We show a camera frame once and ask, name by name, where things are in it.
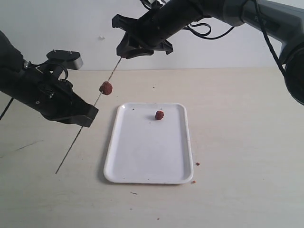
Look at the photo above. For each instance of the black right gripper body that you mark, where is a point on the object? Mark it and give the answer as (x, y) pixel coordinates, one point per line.
(152, 30)

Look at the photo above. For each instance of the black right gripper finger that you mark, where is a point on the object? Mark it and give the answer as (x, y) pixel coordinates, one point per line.
(133, 52)

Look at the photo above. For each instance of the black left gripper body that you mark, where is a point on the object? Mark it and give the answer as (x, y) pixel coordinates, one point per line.
(41, 89)

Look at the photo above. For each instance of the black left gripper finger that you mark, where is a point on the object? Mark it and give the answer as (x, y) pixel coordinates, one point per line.
(82, 113)

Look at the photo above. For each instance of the thin metal skewer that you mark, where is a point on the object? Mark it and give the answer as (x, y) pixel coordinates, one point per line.
(80, 130)

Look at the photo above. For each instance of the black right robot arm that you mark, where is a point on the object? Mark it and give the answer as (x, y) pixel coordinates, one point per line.
(281, 22)

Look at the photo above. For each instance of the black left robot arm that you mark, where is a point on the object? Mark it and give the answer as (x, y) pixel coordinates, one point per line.
(12, 63)

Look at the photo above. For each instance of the white rectangular plastic tray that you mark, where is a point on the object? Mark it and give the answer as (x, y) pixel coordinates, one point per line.
(143, 150)

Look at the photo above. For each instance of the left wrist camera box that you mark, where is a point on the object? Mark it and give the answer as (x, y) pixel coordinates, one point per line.
(59, 61)

